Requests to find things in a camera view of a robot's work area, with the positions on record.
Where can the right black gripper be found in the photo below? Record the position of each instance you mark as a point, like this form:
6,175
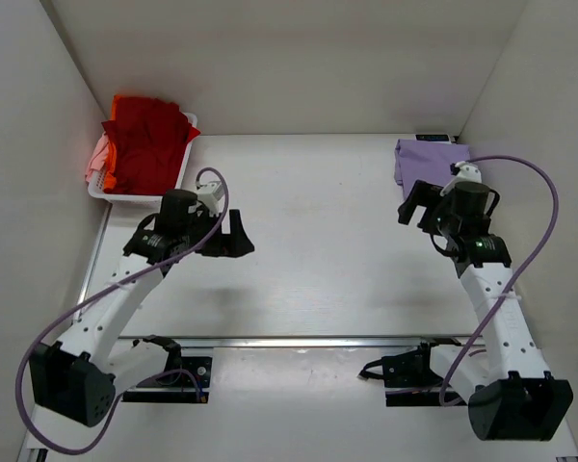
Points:
427,206

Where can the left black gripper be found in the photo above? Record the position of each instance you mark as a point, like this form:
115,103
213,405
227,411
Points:
220,236

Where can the dark red t shirt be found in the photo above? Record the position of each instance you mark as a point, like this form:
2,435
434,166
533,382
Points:
147,149

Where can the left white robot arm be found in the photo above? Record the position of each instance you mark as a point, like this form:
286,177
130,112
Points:
79,376

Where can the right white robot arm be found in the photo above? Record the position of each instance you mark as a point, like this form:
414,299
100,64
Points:
499,373

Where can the folded lilac t shirt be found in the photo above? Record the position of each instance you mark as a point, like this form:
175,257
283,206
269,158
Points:
428,161

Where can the small black display device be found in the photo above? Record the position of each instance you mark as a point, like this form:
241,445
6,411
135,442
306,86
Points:
433,137

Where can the orange t shirt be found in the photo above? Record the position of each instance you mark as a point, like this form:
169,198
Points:
113,129

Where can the pink t shirt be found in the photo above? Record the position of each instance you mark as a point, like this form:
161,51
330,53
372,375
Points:
98,158

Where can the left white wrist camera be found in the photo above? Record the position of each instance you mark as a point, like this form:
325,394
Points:
210,195

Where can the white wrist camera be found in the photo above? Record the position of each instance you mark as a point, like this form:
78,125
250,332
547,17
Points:
210,195
462,172

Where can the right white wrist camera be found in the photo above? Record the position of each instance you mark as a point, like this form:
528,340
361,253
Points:
462,172

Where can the aluminium rail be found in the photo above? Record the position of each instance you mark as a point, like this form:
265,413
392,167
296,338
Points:
313,342

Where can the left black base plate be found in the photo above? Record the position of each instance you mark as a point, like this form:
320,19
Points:
192,387

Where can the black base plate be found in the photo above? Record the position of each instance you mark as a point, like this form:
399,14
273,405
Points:
192,387
409,381

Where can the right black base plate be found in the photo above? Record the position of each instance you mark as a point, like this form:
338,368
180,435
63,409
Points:
409,381

